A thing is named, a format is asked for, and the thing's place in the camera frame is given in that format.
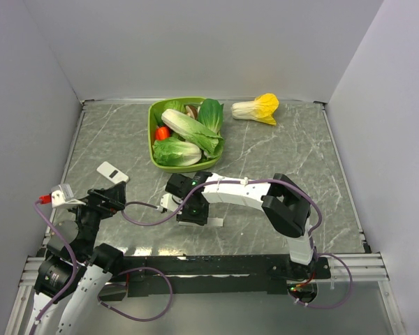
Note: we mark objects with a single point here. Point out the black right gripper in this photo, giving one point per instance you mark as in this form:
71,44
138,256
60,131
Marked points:
200,219

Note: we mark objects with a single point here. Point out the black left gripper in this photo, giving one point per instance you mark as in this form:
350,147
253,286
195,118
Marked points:
113,199

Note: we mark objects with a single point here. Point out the slim white remote control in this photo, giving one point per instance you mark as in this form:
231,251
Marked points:
215,222

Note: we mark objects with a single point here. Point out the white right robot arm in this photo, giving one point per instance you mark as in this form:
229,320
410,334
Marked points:
284,204

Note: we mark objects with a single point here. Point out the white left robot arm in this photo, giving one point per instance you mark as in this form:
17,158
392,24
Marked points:
75,269

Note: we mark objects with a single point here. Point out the wide white remote control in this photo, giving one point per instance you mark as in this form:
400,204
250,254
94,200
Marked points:
111,173

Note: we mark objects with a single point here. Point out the green plastic bowl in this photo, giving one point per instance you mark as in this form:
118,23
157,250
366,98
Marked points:
204,164

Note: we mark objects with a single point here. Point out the white green cabbage toy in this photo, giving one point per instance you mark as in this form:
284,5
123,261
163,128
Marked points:
176,153

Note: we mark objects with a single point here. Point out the orange pepper toy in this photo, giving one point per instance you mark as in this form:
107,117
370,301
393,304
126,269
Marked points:
162,133

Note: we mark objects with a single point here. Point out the green bok choy toy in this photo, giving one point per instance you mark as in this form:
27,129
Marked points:
211,114

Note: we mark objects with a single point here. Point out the brown mushroom toy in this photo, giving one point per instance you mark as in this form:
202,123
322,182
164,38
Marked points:
191,111

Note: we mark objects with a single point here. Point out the green leafy lettuce toy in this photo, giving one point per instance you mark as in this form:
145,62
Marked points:
171,104

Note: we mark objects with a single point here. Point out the yellow napa cabbage toy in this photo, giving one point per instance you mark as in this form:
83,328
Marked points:
261,109

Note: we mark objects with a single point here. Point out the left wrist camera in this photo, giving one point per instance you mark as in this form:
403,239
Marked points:
61,197

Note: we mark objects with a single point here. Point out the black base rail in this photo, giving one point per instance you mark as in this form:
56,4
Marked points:
194,274

